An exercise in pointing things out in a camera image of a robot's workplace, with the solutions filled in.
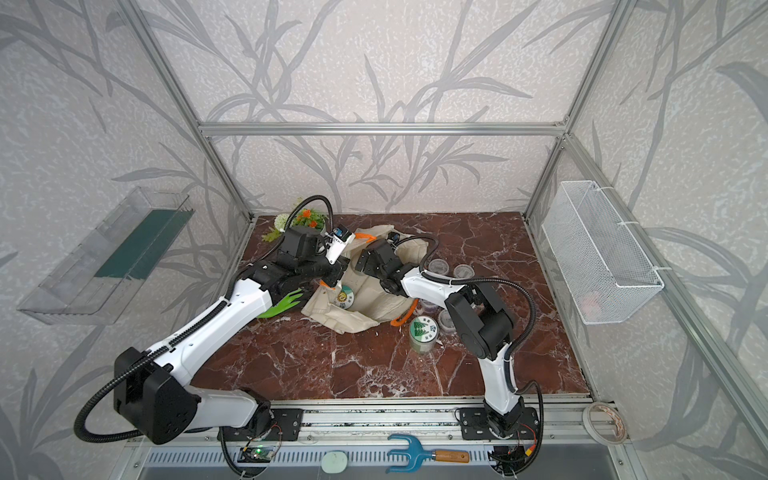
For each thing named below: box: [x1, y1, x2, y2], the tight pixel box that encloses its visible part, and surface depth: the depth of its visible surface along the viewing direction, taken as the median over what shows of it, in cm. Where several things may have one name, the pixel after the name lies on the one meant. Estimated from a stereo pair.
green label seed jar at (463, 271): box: [453, 264, 475, 279], surface depth 99 cm
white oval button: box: [320, 450, 349, 475], surface depth 68 cm
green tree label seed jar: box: [409, 315, 439, 355], surface depth 84 cm
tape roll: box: [582, 402, 627, 445], surface depth 75 cm
